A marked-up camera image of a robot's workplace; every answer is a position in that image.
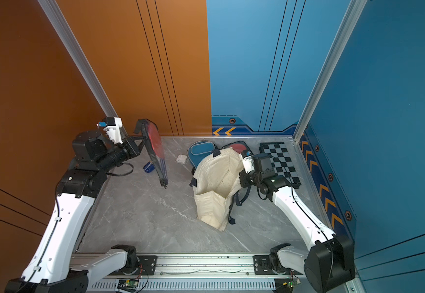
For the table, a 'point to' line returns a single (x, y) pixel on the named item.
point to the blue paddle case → (198, 150)
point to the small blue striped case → (149, 166)
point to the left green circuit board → (130, 282)
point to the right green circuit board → (296, 282)
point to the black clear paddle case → (240, 146)
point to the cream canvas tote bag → (217, 179)
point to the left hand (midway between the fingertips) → (147, 135)
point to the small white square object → (181, 159)
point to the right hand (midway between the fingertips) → (242, 172)
